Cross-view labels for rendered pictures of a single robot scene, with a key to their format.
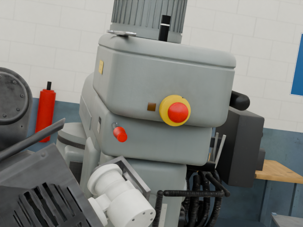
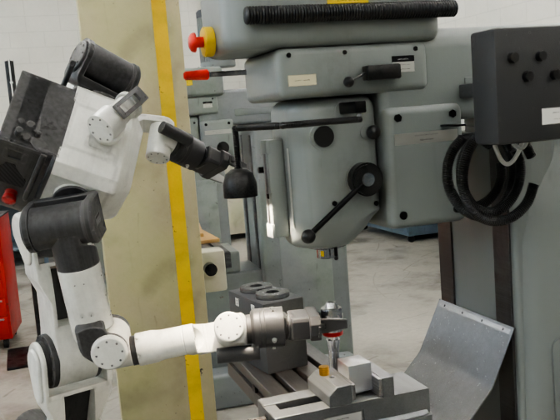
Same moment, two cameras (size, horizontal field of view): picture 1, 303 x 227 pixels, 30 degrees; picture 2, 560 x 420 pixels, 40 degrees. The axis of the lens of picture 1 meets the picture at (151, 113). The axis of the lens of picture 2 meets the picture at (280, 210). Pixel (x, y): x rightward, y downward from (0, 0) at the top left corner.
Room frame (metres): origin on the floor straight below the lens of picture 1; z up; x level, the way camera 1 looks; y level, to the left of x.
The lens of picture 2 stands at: (1.03, -1.65, 1.60)
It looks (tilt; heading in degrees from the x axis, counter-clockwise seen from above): 7 degrees down; 83
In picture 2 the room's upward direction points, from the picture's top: 4 degrees counter-clockwise
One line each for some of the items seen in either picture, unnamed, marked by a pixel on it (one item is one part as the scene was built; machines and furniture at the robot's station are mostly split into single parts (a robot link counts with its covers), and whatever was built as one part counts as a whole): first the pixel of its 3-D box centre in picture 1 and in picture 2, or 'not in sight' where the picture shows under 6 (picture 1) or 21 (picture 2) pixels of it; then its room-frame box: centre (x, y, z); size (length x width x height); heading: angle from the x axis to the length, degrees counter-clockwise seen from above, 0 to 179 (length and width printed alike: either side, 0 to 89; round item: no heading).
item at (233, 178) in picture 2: not in sight; (239, 182); (1.14, -0.04, 1.47); 0.07 x 0.07 x 0.06
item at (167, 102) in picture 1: (174, 110); (207, 42); (1.10, -0.04, 1.76); 0.06 x 0.02 x 0.06; 101
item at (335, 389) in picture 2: not in sight; (331, 386); (1.29, -0.12, 1.03); 0.12 x 0.06 x 0.04; 101
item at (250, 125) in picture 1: (236, 145); (531, 84); (1.69, -0.27, 1.62); 0.20 x 0.09 x 0.21; 11
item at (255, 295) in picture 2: not in sight; (267, 324); (1.22, 0.38, 1.04); 0.22 x 0.12 x 0.20; 110
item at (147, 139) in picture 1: (146, 126); (332, 73); (1.37, 0.01, 1.68); 0.34 x 0.24 x 0.10; 11
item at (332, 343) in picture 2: not in sight; (334, 358); (1.33, 0.00, 1.05); 0.03 x 0.03 x 0.11
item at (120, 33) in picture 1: (122, 33); not in sight; (1.16, 0.08, 1.89); 0.24 x 0.04 x 0.01; 11
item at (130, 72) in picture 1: (155, 74); (317, 12); (1.34, 0.00, 1.81); 0.47 x 0.26 x 0.16; 11
